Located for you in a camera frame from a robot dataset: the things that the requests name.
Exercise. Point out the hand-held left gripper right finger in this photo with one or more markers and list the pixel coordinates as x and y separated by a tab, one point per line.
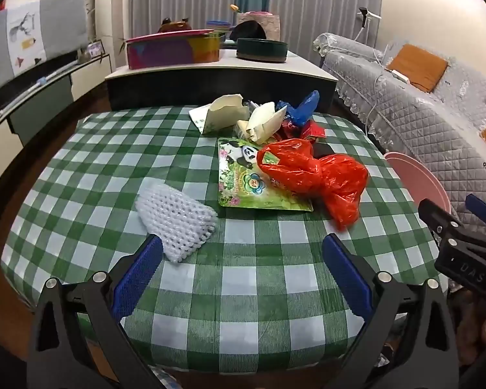
346	275

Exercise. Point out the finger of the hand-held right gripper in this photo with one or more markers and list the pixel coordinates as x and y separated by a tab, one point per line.
437	214
482	208

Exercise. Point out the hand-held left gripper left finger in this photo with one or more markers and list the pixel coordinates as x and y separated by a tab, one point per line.
139	275

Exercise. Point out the pink plastic bin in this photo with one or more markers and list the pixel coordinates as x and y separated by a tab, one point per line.
417	178

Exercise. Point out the white foam fruit net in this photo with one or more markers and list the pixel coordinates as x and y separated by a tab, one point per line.
174	219

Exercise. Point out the person's right hand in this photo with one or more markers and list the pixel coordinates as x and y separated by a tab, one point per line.
474	332

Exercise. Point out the grey quilted sofa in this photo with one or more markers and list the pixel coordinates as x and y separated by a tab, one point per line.
429	129

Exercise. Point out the red plastic bag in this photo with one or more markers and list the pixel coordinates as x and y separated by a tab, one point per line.
332	178

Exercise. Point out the green checked tablecloth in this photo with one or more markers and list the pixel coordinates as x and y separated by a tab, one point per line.
247	291

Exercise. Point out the green panda print package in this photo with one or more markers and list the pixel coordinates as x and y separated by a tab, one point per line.
239	178

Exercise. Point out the white power strip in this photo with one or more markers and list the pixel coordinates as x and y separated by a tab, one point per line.
399	75

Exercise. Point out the red snack wrapper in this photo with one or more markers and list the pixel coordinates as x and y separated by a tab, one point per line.
314	129

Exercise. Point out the white packet with green print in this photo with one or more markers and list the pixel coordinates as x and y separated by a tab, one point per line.
196	117

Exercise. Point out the blue plastic bag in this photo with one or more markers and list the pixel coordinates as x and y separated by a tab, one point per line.
303	109

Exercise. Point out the crumpled cream paper carton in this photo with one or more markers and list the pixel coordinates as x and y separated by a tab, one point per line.
263	123

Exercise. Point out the television cabinet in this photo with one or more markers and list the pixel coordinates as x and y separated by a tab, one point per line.
44	101

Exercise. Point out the colourful tin box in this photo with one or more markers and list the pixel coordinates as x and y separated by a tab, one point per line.
166	52

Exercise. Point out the small grey ornament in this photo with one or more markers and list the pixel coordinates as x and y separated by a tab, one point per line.
83	56

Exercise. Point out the green round tin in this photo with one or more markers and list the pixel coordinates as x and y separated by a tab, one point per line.
261	50

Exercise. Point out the pink paper bag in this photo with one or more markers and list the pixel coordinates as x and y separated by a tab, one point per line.
272	26

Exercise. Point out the brown teapot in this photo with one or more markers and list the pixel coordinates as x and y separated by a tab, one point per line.
174	26

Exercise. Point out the television with grey cover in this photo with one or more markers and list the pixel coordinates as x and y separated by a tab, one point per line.
56	28

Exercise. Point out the stack of coloured bowls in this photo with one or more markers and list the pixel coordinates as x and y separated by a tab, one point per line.
218	25

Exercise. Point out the black hat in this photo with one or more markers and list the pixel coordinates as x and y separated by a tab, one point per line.
247	30

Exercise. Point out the yellow flower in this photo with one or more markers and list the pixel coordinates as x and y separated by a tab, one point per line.
234	7

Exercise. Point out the small photo frame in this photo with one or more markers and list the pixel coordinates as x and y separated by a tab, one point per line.
95	49

